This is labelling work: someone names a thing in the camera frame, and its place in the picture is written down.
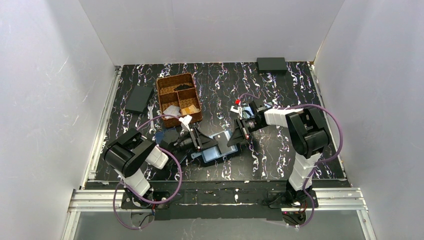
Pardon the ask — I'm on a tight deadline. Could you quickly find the black card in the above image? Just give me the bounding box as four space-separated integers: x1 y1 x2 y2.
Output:
218 142 233 155
174 84 194 92

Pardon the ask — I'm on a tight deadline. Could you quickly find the blue card holder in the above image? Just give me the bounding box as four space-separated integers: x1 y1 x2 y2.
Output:
191 130 238 164

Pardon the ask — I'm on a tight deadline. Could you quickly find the white credit card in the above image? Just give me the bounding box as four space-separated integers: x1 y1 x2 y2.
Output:
163 105 182 119
163 105 181 116

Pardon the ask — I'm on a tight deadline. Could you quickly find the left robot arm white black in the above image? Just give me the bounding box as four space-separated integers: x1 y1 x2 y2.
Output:
102 127 219 196

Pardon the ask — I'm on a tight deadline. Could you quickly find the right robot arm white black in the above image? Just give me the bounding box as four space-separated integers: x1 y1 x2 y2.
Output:
227 101 331 192

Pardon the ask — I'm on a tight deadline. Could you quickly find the teal open card holder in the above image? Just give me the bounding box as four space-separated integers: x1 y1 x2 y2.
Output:
241 106 255 119

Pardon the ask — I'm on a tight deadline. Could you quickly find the black card in basket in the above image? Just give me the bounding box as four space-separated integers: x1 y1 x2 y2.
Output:
174 84 194 92

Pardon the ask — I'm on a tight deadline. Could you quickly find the dark blue pouch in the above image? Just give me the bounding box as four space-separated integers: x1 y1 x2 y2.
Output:
154 131 164 144

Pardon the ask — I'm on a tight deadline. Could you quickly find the silver wrench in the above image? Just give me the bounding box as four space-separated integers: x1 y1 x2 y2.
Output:
147 104 156 135

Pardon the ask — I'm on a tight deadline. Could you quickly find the tan item in basket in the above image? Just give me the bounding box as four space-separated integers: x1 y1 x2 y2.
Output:
181 104 201 115

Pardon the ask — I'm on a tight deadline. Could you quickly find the brown wicker divided basket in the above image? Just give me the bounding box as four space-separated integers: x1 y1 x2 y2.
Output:
156 73 203 128

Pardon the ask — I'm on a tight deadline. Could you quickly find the black box left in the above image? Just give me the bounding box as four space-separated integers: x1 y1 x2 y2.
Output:
125 85 154 114

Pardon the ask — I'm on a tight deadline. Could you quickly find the black box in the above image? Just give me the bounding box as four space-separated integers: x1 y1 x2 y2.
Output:
125 85 154 114
256 57 288 73

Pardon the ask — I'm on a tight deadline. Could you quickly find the black box back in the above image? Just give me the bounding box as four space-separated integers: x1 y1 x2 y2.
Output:
256 57 288 73

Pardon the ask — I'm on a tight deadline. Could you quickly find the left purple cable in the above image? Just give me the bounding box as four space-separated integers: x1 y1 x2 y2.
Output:
112 114 184 231

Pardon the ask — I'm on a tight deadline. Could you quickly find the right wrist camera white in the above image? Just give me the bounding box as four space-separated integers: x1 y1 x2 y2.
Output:
230 98 243 118

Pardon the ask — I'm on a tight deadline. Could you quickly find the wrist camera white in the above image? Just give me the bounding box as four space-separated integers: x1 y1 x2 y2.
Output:
178 114 192 132
230 98 243 118

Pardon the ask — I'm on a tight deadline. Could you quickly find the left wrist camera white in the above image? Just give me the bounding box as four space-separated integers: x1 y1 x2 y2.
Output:
178 114 192 132

